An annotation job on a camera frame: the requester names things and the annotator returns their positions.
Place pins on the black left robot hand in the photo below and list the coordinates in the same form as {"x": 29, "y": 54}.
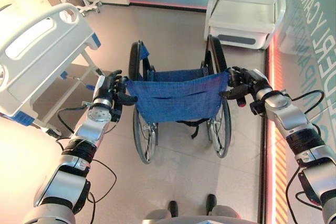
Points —
{"x": 106, "y": 84}

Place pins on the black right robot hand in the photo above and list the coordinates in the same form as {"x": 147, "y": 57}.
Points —
{"x": 245, "y": 79}

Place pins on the blue fabric wheelchair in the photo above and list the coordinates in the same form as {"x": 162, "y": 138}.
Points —
{"x": 178, "y": 95}

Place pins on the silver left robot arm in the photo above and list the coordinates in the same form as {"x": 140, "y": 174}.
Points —
{"x": 71, "y": 161}

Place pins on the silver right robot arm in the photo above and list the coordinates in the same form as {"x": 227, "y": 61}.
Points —
{"x": 302, "y": 140}

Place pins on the white hospital bed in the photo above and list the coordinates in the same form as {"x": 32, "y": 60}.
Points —
{"x": 39, "y": 58}

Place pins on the white armchair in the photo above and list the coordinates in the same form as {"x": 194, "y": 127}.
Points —
{"x": 242, "y": 11}

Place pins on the silver robot legs and feet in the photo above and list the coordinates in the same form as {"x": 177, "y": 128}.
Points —
{"x": 191, "y": 211}

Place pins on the teal lettered wall panel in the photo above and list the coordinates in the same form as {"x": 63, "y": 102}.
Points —
{"x": 309, "y": 45}

